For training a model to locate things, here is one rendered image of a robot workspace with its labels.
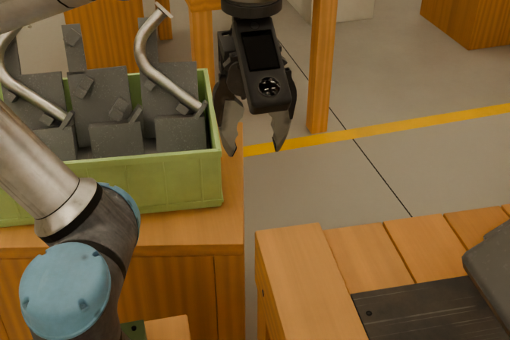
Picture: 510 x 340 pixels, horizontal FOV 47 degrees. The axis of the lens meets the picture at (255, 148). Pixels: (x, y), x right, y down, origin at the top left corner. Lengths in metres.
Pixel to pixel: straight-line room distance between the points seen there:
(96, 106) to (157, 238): 0.41
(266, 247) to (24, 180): 0.52
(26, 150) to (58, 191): 0.07
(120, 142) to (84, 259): 0.75
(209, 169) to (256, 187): 1.40
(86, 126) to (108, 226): 0.72
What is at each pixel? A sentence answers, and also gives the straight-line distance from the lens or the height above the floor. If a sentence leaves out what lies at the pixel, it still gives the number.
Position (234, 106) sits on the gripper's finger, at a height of 1.36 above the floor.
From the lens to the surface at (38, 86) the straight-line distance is 1.61.
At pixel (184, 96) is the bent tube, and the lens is 1.53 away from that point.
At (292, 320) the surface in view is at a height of 0.90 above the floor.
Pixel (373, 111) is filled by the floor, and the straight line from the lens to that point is 3.39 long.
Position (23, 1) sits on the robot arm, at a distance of 0.57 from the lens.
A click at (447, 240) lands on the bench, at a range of 1.30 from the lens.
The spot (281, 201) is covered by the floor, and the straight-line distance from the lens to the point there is 2.69.
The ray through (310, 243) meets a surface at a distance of 1.20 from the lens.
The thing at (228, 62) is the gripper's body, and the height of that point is 1.42.
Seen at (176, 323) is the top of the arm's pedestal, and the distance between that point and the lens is 1.14.
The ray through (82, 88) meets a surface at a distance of 1.55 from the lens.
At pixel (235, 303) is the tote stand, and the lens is 1.50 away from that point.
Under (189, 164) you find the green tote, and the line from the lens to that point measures 1.37.
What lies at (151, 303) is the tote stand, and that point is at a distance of 1.52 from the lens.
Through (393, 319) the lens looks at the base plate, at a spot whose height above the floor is 0.90.
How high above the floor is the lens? 1.74
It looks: 35 degrees down
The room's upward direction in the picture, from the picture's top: straight up
